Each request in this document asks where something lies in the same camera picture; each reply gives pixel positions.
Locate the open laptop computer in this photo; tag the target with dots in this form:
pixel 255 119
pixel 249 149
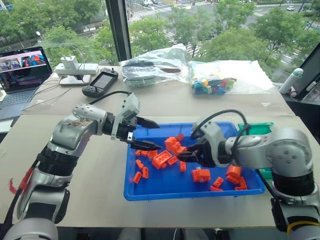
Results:
pixel 22 72

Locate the flat white device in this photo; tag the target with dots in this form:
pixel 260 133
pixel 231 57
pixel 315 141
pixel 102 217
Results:
pixel 72 80

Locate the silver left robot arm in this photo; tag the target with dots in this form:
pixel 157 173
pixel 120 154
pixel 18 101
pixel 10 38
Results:
pixel 72 130

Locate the green plastic bin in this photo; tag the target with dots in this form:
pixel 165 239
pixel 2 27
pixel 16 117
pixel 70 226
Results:
pixel 257 128

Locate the black handheld controller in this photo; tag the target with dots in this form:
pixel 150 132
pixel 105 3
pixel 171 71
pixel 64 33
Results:
pixel 100 82

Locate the orange brick cluster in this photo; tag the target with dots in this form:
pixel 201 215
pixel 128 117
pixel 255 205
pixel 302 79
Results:
pixel 175 145

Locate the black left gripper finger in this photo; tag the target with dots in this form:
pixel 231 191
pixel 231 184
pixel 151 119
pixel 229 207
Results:
pixel 147 123
pixel 145 145

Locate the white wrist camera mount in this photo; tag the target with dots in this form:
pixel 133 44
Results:
pixel 130 105
pixel 212 132

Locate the blue plastic bin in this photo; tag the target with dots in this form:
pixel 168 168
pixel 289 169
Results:
pixel 170 187

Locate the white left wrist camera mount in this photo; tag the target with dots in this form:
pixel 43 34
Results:
pixel 130 105

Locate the large orange building brick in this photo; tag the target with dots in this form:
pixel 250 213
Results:
pixel 162 159
pixel 200 175
pixel 233 170

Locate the white plug charger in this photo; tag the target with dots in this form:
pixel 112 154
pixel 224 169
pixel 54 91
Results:
pixel 70 61

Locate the small orange building brick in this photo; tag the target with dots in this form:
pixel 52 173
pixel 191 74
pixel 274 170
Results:
pixel 218 182
pixel 240 188
pixel 137 177
pixel 243 182
pixel 173 160
pixel 145 153
pixel 216 188
pixel 233 179
pixel 183 166
pixel 140 163
pixel 138 152
pixel 153 154
pixel 145 172

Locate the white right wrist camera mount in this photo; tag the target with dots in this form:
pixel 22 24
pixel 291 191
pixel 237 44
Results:
pixel 212 132

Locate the white power strip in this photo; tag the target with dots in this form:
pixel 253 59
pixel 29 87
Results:
pixel 87 68

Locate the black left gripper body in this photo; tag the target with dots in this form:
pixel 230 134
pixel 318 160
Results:
pixel 125 133

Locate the red tag on arm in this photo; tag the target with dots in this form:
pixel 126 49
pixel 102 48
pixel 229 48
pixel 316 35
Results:
pixel 23 181

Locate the white bottle with green cap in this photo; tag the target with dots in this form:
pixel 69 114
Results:
pixel 290 81

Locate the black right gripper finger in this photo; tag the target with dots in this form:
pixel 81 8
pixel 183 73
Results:
pixel 187 157
pixel 193 148

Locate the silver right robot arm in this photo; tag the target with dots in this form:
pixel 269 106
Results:
pixel 287 152

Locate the dark window frame post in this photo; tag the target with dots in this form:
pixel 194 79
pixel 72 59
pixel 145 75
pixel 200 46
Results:
pixel 118 30

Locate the clear bag with dark items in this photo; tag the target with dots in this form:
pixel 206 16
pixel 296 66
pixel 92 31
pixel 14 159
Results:
pixel 155 67

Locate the clear bag of colourful bricks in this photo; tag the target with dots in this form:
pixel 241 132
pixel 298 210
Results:
pixel 215 82

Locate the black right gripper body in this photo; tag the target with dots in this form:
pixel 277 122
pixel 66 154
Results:
pixel 207 155

